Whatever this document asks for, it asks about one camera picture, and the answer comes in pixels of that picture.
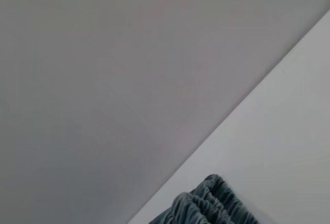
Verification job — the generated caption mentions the blue denim shorts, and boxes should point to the blue denim shorts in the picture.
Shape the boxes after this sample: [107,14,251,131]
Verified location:
[148,173,260,224]

